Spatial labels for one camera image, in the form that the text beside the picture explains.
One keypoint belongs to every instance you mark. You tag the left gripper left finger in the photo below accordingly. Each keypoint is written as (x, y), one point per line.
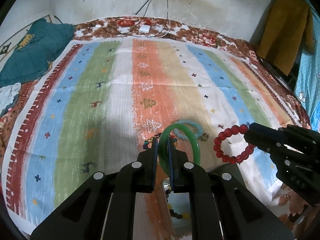
(103, 207)

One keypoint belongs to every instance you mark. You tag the green jade bangle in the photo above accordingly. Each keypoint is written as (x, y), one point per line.
(187, 134)

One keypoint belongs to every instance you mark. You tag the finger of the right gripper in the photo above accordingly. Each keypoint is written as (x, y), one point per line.
(265, 138)

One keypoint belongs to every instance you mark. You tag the striped colourful mat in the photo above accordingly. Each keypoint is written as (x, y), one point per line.
(140, 99)

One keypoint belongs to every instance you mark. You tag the silver metal tin box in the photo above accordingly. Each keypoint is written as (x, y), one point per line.
(206, 198)

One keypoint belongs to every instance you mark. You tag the light grey cloth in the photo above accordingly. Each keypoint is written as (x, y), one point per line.
(8, 97)

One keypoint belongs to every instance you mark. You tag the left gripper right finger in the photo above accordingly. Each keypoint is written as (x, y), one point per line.
(256, 221)

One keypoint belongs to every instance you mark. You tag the blue patterned hanging cloth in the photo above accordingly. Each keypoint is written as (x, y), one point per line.
(307, 85)

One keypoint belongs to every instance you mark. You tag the person right hand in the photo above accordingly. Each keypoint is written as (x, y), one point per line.
(296, 206)

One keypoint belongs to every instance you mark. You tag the mustard yellow hanging garment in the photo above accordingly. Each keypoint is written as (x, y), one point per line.
(289, 27)

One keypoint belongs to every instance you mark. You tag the white charger adapter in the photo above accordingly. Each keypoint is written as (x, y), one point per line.
(145, 29)

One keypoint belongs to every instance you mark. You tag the teal quilted blanket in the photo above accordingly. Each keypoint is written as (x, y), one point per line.
(41, 46)

